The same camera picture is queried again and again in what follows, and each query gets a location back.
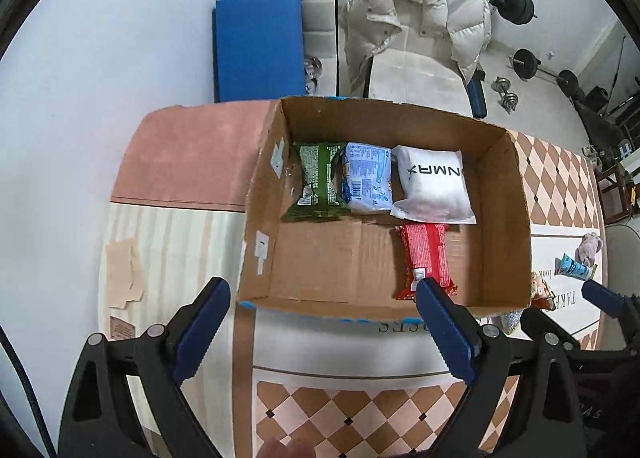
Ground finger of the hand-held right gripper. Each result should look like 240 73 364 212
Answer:
581 279 640 334
520 309 582 352

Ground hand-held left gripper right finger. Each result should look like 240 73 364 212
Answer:
416 278 587 458

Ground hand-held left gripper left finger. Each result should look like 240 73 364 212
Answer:
57 277 236 458

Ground red snack packet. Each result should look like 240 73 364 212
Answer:
392 223 458 301

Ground brown cardboard box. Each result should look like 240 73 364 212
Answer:
235 95 533 324

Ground white soft packet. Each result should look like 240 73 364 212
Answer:
390 144 478 226

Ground person's left hand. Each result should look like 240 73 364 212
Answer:
257 438 316 458

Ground orange printed packet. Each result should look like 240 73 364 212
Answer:
530 270 557 311

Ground shiny silver packet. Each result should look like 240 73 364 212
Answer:
492 310 523 336

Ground light blue tube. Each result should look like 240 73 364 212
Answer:
555 253 598 281

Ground pink plush toy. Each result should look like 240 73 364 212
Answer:
575 233 603 264

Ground small brown label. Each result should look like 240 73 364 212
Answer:
110 317 137 340

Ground beige paper pieces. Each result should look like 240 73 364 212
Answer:
104 237 146 310

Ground wooden stool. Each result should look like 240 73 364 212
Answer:
595 162 640 225

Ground checkered printed tablecloth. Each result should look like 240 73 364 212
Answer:
97 100 608 458

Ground white sneakers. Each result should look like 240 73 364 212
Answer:
584 143 609 170

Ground light blue snack packet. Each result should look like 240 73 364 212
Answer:
340 140 398 214

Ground black exercise equipment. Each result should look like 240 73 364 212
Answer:
574 85 640 151

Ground green snack packet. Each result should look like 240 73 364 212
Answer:
282 140 351 224

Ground blue bench pad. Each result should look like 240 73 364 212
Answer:
466 69 489 120

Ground barbell with black plates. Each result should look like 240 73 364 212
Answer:
509 49 581 99

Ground blue foam mat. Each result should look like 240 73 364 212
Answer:
211 0 307 104

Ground large black weight plate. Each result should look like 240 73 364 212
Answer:
500 0 539 27

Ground white puffer jacket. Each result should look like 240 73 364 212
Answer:
340 0 493 94

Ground black cable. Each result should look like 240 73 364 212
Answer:
0 325 53 458

